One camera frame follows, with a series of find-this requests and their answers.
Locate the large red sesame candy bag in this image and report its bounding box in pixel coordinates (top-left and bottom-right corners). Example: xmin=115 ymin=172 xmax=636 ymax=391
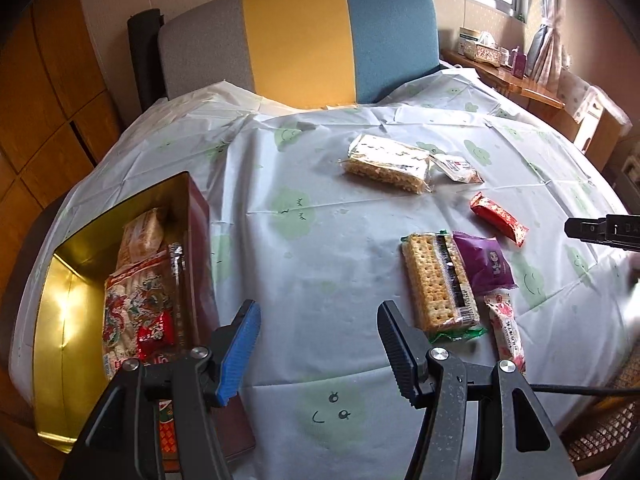
xmin=102 ymin=248 xmax=183 ymax=379

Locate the orange crispy cake pack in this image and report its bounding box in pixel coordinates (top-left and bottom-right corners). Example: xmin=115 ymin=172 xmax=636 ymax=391
xmin=116 ymin=208 xmax=166 ymax=272

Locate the small white snack packet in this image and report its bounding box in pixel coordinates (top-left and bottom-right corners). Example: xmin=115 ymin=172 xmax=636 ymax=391
xmin=431 ymin=154 xmax=484 ymax=184

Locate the clear puffed rice cake pack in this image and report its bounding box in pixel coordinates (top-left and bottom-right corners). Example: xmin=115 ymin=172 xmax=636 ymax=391
xmin=341 ymin=133 xmax=432 ymax=194

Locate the green cracker sandwich pack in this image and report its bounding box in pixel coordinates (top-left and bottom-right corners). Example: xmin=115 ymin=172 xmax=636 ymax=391
xmin=400 ymin=231 xmax=486 ymax=344

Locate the small red candy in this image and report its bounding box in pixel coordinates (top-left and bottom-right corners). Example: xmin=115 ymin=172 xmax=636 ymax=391
xmin=136 ymin=310 xmax=175 ymax=363

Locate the pink floral snack bar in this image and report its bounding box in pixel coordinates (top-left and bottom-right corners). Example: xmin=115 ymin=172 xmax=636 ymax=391
xmin=484 ymin=292 xmax=526 ymax=373

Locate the purple snack packet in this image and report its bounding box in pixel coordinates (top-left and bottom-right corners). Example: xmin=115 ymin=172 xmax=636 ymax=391
xmin=454 ymin=232 xmax=516 ymax=296

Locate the red patterned candy bar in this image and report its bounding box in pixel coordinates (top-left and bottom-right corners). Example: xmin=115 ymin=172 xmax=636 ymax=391
xmin=469 ymin=192 xmax=528 ymax=247

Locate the red gold gift box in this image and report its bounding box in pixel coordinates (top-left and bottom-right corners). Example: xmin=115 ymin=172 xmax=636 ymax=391
xmin=31 ymin=170 xmax=256 ymax=463

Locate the wooden side desk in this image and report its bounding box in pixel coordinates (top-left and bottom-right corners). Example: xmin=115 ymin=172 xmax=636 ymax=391
xmin=440 ymin=49 xmax=564 ymax=110

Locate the wicker chair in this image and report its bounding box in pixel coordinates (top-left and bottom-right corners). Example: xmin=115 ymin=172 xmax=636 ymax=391
xmin=562 ymin=343 xmax=640 ymax=466

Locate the purple small box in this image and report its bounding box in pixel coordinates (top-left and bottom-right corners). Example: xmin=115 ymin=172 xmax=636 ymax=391
xmin=511 ymin=48 xmax=527 ymax=79

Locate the patterned tissue box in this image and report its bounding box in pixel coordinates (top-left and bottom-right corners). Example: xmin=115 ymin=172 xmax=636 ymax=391
xmin=458 ymin=27 xmax=501 ymax=67

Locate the grey yellow blue chair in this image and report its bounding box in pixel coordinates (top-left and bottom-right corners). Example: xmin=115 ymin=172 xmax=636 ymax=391
xmin=158 ymin=0 xmax=440 ymax=108

